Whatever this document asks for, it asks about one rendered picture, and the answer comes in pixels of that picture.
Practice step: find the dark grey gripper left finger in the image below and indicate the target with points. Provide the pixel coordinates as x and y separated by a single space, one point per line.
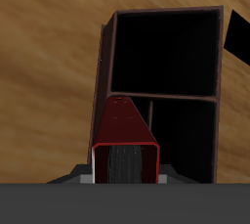
81 173

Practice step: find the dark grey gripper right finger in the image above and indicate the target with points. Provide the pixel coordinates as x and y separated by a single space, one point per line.
167 175

